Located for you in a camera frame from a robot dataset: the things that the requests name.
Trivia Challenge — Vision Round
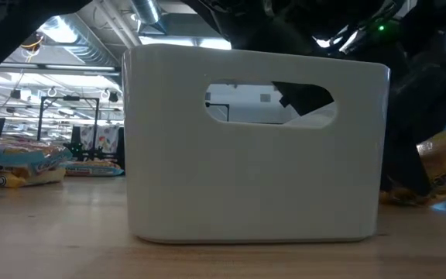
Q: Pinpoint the yellow noodle packet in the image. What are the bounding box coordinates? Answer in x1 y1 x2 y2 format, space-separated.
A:
0 136 73 175

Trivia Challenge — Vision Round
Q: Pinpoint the white patterned cloth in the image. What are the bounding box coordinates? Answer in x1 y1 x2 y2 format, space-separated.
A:
78 124 120 154

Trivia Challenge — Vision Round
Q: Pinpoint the white plastic bin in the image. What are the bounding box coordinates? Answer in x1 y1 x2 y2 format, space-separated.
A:
121 43 392 245

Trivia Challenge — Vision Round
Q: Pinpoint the small silver spiral duct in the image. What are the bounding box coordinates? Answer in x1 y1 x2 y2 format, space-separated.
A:
129 0 163 26

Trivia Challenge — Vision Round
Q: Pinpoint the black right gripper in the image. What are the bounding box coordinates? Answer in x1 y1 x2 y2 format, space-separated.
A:
377 0 446 195

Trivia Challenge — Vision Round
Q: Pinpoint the yellow black cord reel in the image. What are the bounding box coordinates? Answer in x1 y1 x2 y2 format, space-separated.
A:
20 33 46 52

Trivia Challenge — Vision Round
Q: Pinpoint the black metal frame stand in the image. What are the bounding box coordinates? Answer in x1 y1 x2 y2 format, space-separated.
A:
36 95 101 143

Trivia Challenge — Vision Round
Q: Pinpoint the yellow noodle packet mid-left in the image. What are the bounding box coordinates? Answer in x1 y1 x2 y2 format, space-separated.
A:
63 158 125 178

